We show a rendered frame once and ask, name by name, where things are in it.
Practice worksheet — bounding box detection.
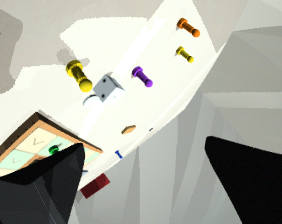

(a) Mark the orange game pawn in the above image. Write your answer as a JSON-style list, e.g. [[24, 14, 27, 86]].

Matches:
[[177, 18, 200, 37]]

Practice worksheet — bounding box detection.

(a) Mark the purple game pawn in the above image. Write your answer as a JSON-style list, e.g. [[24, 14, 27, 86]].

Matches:
[[132, 67, 153, 88]]

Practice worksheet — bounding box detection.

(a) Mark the small tan flat block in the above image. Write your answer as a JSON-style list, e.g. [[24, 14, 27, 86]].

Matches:
[[121, 125, 136, 135]]

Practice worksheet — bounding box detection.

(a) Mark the green game pawn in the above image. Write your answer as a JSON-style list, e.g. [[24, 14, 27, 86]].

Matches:
[[48, 145, 60, 155]]

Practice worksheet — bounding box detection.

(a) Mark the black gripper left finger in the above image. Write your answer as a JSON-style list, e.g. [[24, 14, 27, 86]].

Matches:
[[0, 143, 86, 224]]

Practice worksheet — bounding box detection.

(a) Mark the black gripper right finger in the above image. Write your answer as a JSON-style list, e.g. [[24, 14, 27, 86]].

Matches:
[[205, 136, 282, 224]]

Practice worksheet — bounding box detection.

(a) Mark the yellow game pawn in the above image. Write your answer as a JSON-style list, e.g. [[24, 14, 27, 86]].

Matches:
[[65, 60, 92, 93], [176, 47, 193, 63]]

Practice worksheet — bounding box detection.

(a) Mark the grey die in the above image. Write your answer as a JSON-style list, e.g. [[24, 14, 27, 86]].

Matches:
[[93, 73, 126, 105]]

